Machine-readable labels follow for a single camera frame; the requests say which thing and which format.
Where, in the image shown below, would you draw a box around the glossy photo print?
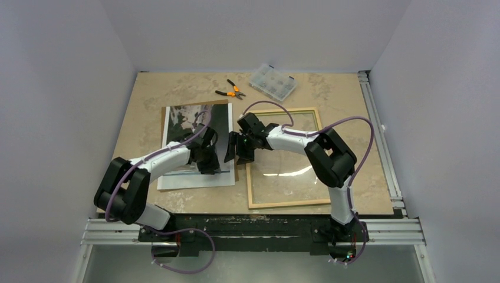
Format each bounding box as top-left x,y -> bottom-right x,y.
157,103 -> 236,192

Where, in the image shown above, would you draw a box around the brown cardboard backing board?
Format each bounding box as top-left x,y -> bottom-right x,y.
160,99 -> 240,185

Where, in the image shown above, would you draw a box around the aluminium extrusion frame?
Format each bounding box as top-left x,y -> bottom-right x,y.
82,72 -> 435,282

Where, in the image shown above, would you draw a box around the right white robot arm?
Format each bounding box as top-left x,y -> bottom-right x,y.
224,113 -> 369,242

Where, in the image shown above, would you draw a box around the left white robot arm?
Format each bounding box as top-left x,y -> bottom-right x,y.
93,124 -> 220,241

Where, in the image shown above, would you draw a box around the orange black pliers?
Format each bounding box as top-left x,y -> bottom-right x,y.
215,79 -> 246,100

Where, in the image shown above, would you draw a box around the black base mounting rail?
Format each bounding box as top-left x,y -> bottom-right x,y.
138,213 -> 369,262

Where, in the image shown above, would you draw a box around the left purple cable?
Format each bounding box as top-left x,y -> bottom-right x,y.
104,111 -> 216,275

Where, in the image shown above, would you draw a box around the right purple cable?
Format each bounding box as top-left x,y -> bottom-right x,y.
242,100 -> 376,266

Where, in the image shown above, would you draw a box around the green wooden picture frame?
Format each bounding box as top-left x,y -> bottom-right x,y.
246,107 -> 330,209

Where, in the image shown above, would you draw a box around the clear plastic organizer box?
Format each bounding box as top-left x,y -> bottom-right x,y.
248,64 -> 298,102

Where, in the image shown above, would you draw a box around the purple cable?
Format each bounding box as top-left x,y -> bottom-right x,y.
104,111 -> 216,275
242,100 -> 376,266

